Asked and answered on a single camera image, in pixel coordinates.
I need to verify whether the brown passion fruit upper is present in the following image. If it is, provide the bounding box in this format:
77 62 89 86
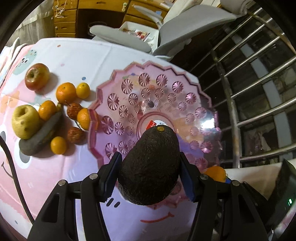
67 103 83 120

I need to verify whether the overripe dark banana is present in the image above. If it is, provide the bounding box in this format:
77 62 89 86
19 110 63 156

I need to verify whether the large orange tangerine front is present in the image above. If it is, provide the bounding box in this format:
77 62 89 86
204 166 226 183

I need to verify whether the black cable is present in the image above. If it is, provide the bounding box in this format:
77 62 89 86
0 135 35 225

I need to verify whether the white storage box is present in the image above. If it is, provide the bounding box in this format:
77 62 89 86
118 21 159 51

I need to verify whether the metal window grille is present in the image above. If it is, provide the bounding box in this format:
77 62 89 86
186 5 295 167

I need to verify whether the wooden desk with drawers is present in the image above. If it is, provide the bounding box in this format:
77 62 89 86
53 0 170 38

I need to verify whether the small yellow tangerine top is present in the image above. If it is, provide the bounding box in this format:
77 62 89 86
76 82 91 99

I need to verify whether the black waste bin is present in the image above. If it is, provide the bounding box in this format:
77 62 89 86
87 21 107 38

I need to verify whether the red apple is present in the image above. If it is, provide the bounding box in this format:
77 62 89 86
25 63 50 91

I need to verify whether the brown passion fruit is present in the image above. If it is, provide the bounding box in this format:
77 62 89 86
67 126 86 144
67 103 83 120

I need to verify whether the cartoon printed tablecloth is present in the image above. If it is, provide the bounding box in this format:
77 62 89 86
1 38 197 240

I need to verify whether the yellow pear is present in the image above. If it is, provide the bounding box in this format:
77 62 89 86
11 104 41 140

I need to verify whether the dark avocado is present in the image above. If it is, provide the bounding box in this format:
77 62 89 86
118 125 180 206

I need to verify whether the pink glass fruit bowl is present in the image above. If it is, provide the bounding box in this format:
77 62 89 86
87 60 223 209

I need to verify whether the grey office chair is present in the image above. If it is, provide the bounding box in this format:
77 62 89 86
91 1 250 61

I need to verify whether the brown passion fruit lower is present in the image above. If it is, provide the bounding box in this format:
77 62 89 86
67 126 86 144

